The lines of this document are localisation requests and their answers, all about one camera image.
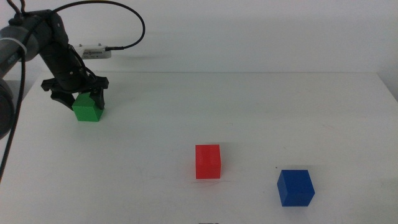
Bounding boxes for braided black left camera cable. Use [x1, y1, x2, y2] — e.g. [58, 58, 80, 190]
[0, 0, 146, 184]

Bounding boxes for blue cube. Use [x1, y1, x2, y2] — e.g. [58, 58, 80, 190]
[277, 169, 316, 207]

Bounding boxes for green cube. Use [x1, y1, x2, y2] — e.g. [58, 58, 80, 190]
[72, 92, 105, 123]

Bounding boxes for black left arm loop cable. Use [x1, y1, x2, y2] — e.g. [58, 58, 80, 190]
[7, 0, 27, 16]

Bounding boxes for red cube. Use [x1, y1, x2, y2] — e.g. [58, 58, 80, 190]
[195, 144, 222, 180]

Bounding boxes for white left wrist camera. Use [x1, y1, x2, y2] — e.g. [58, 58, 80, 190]
[76, 44, 112, 60]

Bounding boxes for thin black left wrist wire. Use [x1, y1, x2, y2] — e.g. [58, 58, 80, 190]
[82, 65, 98, 82]

